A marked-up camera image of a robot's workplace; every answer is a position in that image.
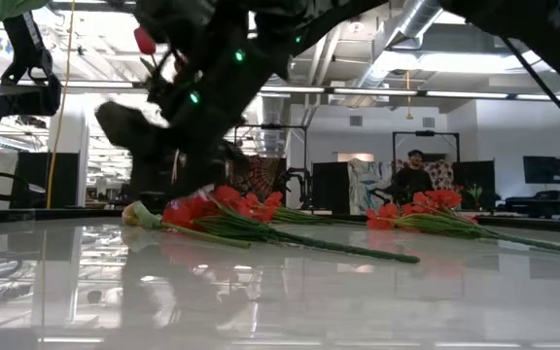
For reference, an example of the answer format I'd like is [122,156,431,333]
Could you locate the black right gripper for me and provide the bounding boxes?
[95,96,242,198]

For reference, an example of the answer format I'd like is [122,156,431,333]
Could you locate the black domed lamp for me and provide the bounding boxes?
[12,182,48,209]

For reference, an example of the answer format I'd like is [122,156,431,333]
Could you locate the round silver air duct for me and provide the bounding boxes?
[250,72,297,157]
[352,0,456,106]

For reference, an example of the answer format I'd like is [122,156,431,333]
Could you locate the red artificial tulip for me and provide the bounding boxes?
[133,25,164,74]

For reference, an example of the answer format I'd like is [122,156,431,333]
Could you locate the floral patterned cloth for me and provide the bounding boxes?
[425,159,456,189]

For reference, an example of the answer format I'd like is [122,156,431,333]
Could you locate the black wall monitor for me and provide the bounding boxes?
[522,155,560,185]

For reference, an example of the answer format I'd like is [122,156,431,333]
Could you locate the blue white patterned cloth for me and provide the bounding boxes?
[347,158,389,215]

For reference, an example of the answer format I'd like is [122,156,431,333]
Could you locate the red small-blossom flower bunch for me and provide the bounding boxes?
[211,184,367,227]
[161,192,422,266]
[365,188,560,259]

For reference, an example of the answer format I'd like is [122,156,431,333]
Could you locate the potted plant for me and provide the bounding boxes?
[467,182,485,208]

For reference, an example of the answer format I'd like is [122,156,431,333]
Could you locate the white building pillar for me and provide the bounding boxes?
[48,94,90,210]

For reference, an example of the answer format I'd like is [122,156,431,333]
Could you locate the black frame stand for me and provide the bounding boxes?
[391,129,461,169]
[232,123,309,205]

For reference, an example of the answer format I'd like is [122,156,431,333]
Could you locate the mandala pattern tapestry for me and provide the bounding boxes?
[230,155,287,200]

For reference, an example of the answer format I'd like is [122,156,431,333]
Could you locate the person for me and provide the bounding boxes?
[381,149,436,205]

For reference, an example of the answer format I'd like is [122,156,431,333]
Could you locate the black partition panel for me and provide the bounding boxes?
[311,161,351,216]
[11,152,81,210]
[452,159,497,210]

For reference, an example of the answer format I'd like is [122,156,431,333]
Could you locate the long yellow cable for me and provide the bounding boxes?
[45,0,77,211]

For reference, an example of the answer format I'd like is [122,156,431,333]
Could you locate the black desk with printer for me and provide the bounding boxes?
[496,189,560,220]

